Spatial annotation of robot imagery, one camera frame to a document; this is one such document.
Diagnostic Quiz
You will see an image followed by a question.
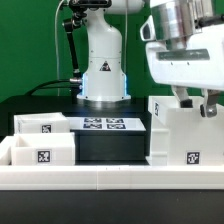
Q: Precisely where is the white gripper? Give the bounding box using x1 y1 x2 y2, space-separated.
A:
140 16 224 118

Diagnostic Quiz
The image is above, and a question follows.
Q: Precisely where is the white drawer cabinet box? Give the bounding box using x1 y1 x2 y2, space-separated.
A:
148 96 224 166

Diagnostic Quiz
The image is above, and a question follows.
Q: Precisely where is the white drawer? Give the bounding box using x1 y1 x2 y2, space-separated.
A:
14 112 70 134
11 133 75 166

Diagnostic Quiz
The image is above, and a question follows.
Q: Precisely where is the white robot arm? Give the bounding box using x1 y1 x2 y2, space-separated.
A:
62 0 224 117

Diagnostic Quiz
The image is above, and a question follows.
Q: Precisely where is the marker tag sheet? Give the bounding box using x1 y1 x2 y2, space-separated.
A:
68 117 146 131

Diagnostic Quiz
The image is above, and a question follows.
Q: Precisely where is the white U-shaped fence frame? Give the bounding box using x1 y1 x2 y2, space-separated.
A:
0 136 224 190

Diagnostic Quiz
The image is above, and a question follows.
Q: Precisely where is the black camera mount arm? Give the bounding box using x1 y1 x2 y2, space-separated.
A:
63 0 87 78

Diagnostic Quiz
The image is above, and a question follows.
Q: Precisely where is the grey cable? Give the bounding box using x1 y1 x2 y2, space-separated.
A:
54 0 65 88

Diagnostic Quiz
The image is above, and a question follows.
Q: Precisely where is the black cable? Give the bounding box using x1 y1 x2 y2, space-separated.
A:
23 78 83 97

